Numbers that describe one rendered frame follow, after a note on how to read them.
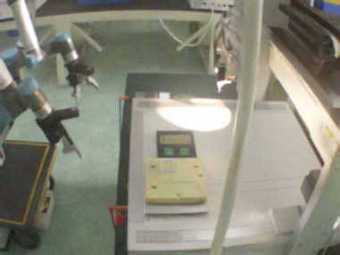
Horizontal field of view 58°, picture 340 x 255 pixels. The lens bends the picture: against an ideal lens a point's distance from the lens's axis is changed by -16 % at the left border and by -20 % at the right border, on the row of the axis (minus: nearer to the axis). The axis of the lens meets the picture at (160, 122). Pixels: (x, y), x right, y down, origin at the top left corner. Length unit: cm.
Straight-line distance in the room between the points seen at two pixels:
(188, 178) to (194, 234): 18
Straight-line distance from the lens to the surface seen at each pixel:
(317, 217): 84
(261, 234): 91
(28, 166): 197
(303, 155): 121
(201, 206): 93
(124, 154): 128
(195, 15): 308
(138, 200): 96
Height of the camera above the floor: 154
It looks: 33 degrees down
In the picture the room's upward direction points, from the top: 2 degrees clockwise
